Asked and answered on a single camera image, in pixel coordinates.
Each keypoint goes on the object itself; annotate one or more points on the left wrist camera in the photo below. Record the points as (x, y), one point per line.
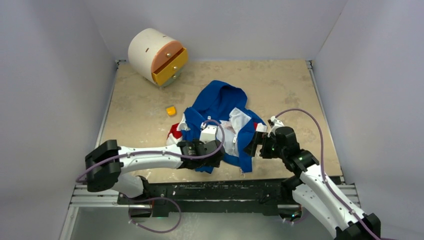
(208, 133)

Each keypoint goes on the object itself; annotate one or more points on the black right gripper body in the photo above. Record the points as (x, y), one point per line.
(268, 143)

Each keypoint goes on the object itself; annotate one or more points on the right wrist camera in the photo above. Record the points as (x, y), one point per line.
(274, 124)

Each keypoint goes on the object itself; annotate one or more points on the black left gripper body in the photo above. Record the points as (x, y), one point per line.
(214, 163)

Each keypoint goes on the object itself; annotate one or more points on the blue white red jacket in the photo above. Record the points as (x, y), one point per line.
(225, 104)

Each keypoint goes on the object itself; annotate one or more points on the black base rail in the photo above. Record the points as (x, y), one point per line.
(270, 197)

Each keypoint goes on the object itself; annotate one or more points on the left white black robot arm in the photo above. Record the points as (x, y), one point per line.
(109, 166)

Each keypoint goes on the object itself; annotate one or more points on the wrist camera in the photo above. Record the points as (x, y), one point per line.
(274, 124)
(208, 133)

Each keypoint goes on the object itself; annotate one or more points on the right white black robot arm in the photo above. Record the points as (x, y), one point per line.
(313, 189)

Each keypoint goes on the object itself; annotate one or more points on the small yellow grey block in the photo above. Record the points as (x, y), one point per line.
(171, 110)

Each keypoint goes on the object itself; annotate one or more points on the round white drawer cabinet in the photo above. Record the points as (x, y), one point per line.
(157, 57)

